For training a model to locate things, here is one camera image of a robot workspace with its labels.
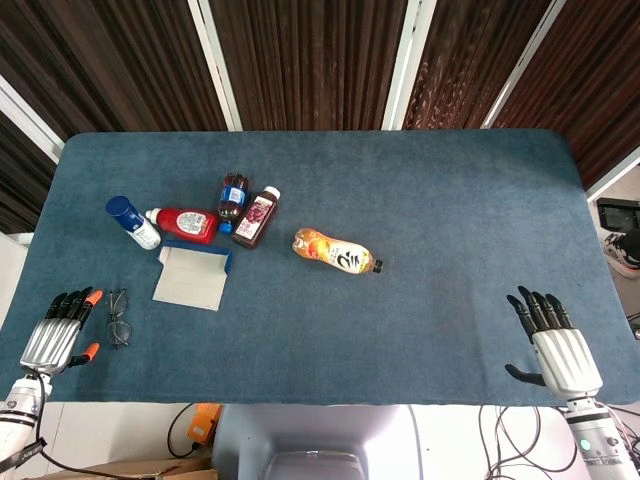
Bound black looped floor cable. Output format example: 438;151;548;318
167;403;201;459

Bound eyeglasses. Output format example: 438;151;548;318
105;288;134;350

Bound blue white spray can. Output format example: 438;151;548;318
105;195;163;251

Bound orange power strip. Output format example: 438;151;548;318
188;403;222;444

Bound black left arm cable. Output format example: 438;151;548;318
29;372;106;476

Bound white and black shoe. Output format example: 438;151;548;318
602;232;640;274

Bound white robot base body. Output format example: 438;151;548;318
212;403;424;480

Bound blue felt table cloth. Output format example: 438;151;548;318
0;129;640;407

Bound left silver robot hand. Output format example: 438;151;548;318
19;286;104;377

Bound dark red juice bottle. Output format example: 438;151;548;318
230;185;282;250

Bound black monitor device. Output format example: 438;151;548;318
597;197;640;231

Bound cola bottle with blue label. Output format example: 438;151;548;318
216;172;251;236

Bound black cable bundle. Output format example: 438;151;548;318
477;404;576;480

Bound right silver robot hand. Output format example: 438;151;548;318
504;285;604;401

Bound white partition frame post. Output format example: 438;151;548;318
584;159;640;204
187;0;244;132
0;74;66;164
382;0;444;131
482;0;569;129

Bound red ketchup squeeze bottle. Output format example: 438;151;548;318
144;206;221;246

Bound blue cardboard box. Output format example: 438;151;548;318
152;239;234;312

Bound brown cardboard box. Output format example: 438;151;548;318
29;455;219;480

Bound orange tea drink bottle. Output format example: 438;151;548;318
291;227;385;277

